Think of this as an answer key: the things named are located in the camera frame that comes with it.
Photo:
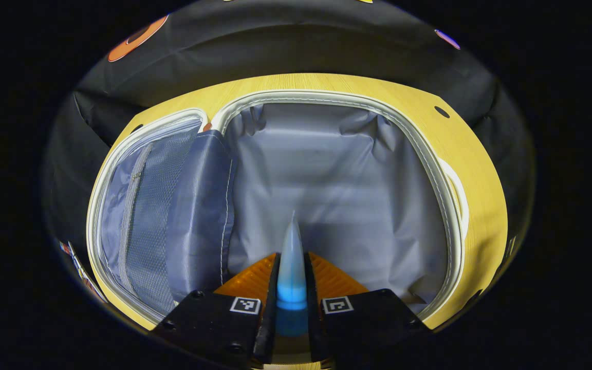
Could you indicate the white suitcase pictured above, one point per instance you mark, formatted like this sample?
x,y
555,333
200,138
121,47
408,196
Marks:
x,y
337,195

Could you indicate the colourful printed banner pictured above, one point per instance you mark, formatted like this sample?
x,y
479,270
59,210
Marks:
x,y
80,270

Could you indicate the black backdrop cloth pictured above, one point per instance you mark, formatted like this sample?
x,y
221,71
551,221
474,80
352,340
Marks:
x,y
301,46

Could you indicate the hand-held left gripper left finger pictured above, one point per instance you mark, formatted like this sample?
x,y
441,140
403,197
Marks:
x,y
267,318

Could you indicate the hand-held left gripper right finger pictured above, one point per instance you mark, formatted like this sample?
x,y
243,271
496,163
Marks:
x,y
315,318

